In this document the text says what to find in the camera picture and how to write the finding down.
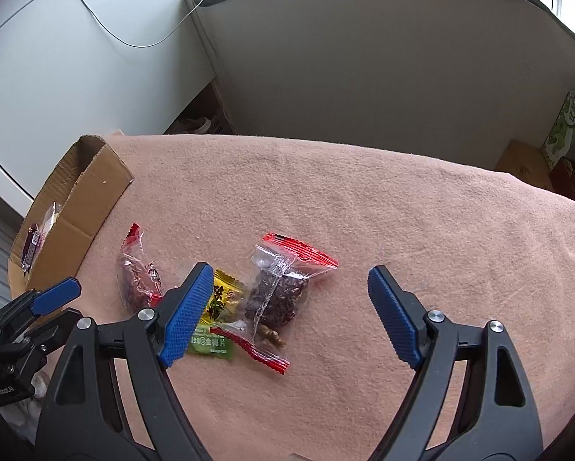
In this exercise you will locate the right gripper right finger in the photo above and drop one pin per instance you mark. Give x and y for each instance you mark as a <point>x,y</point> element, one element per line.
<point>469,398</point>

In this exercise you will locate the pink table cloth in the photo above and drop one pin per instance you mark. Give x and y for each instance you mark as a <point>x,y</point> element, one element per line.
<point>476,244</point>

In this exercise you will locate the dried fruit red-edged bag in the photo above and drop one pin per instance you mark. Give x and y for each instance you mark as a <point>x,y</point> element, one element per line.
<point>285,270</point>

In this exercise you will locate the Snickers bar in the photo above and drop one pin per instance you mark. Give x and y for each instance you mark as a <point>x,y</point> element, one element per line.
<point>30,247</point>

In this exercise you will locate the laundry basket under cabinet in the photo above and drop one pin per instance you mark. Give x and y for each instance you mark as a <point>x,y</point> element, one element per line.
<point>205,114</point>

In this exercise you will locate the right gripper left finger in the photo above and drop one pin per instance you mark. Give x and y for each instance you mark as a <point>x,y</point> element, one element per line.
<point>83,417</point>

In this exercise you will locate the green gift bag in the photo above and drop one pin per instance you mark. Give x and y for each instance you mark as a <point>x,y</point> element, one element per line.
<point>561,137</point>

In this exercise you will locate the yellow candy packet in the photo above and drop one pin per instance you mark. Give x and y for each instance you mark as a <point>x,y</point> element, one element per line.
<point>224,300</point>

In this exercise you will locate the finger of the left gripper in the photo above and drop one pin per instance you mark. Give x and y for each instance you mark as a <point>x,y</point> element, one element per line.
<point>56,296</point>

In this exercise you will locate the white cabinet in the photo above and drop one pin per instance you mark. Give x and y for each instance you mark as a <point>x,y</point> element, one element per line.
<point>75,67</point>

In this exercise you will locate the dark date snack bag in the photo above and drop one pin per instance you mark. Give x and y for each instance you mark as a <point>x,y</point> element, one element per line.
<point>138,279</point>

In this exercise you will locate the green mint packet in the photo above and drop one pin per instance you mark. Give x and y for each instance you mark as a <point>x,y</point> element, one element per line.
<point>206,343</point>

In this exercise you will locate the cardboard box on floor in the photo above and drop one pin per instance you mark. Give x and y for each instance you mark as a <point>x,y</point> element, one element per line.
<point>525,163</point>

